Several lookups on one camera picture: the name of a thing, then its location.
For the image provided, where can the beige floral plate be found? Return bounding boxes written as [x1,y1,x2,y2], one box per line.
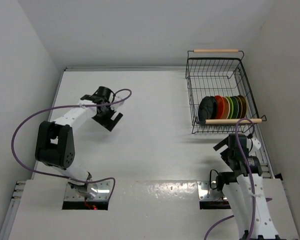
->
[223,97,230,119]

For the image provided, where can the black plate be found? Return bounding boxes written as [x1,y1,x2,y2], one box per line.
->
[210,96,218,120]
[198,96,216,123]

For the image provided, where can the brown patterned plate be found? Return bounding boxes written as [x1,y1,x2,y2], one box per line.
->
[236,96,243,119]
[238,95,248,119]

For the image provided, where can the orange plate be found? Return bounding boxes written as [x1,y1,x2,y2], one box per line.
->
[215,95,226,120]

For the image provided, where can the lime green plate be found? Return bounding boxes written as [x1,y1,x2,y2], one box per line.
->
[227,96,234,119]

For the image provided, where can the blue green patterned plate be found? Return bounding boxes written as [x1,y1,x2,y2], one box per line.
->
[232,96,240,119]

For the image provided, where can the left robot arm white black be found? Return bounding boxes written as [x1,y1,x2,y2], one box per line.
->
[35,86,124,200]

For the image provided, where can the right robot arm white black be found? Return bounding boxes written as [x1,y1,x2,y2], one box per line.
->
[213,133,281,240]

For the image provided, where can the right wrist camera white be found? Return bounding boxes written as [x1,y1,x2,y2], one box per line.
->
[247,137,261,153]

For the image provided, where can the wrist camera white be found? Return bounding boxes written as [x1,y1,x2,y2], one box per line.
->
[247,137,261,153]
[110,96,125,111]

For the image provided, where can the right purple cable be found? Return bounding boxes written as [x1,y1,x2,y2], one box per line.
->
[204,118,256,240]

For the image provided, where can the purple cable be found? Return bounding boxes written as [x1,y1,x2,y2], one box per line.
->
[11,88,132,201]
[204,118,256,240]

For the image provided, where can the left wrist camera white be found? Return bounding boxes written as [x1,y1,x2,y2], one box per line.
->
[110,96,125,111]

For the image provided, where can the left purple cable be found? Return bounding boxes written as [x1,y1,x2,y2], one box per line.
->
[11,88,132,201]

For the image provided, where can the black wire dish rack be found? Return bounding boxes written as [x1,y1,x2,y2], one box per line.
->
[185,49,267,134]

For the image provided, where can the aluminium rail right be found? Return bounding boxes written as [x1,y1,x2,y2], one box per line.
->
[250,124,275,179]

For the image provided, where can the aluminium rail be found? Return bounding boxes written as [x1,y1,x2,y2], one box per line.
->
[0,180,26,240]
[250,124,275,179]

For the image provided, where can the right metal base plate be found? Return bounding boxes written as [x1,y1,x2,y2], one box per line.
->
[197,180,228,202]

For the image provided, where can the metal base plate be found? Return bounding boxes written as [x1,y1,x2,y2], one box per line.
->
[197,180,228,202]
[64,181,110,202]

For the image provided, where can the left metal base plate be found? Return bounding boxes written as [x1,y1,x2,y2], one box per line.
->
[64,181,110,202]

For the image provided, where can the aluminium rail left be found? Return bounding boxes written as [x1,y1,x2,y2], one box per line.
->
[0,180,26,240]

